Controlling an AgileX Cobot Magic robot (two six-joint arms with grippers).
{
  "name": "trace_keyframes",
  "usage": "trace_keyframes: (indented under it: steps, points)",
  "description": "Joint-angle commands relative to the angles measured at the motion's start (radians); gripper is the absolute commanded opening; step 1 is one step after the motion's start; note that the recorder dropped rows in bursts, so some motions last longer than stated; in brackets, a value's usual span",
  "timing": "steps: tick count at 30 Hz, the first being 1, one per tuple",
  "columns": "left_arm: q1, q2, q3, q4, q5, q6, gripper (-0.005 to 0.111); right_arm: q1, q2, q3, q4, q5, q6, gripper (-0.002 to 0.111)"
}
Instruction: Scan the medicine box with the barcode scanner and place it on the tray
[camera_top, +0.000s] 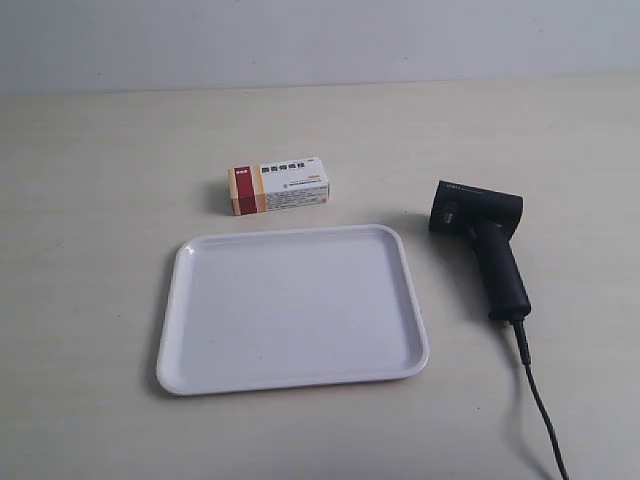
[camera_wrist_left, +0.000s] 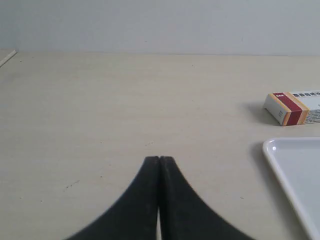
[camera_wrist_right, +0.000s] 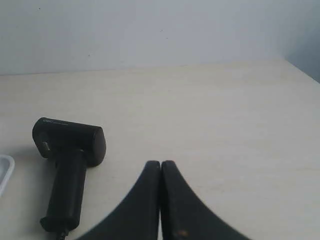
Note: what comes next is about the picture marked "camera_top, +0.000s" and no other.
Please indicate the white plastic tray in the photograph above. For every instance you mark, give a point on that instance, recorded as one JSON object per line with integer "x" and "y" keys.
{"x": 287, "y": 309}

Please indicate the black barcode scanner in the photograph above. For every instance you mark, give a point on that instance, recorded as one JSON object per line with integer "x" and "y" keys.
{"x": 486, "y": 220}

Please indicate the white red medicine box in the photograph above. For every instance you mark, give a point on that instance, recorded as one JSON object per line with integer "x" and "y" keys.
{"x": 278, "y": 185}

